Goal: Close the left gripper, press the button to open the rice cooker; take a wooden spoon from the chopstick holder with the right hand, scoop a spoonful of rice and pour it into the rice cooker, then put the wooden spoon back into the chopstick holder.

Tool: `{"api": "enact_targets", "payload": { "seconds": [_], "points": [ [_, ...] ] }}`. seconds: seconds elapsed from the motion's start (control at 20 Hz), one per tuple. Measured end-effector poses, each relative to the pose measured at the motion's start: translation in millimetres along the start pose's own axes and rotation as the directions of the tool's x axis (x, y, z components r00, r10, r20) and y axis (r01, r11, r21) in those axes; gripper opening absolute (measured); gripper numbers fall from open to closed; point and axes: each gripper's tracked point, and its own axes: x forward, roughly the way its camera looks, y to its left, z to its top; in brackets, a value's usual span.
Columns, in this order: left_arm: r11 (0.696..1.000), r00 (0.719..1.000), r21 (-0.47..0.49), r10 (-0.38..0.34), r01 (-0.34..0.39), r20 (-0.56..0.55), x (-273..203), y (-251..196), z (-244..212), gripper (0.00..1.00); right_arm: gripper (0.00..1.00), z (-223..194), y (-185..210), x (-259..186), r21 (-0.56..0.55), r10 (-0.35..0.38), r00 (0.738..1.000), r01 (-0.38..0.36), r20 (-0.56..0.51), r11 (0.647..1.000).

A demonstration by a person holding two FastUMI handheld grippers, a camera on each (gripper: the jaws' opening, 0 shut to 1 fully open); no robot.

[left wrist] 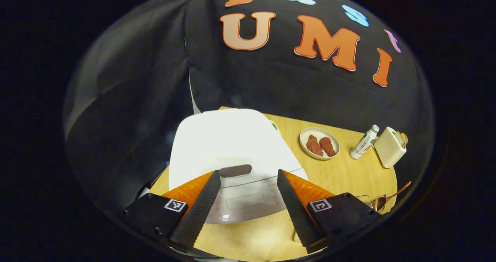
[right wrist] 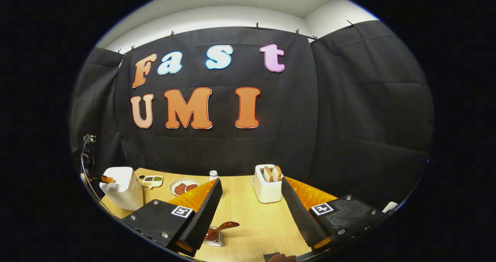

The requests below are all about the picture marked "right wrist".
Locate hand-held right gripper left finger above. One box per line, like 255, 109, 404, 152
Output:
122, 178, 223, 257

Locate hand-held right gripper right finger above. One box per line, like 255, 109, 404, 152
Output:
281, 177, 388, 255

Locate brown wooden spoon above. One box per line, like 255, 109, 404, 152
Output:
204, 221, 240, 242

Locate white rice cooker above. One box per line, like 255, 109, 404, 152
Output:
99, 167, 144, 211

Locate clear chopstick holder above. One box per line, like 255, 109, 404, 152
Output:
203, 226, 225, 248

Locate white drink bottle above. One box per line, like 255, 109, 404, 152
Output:
209, 170, 224, 198

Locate white toaster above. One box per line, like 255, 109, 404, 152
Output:
253, 164, 284, 204

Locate white divided grain dish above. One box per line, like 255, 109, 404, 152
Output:
141, 175, 164, 188

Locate white round plate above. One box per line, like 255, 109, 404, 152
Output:
169, 178, 201, 197

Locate black backdrop cloth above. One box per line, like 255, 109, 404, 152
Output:
70, 20, 434, 208

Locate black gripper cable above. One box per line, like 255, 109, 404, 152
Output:
80, 150, 113, 216

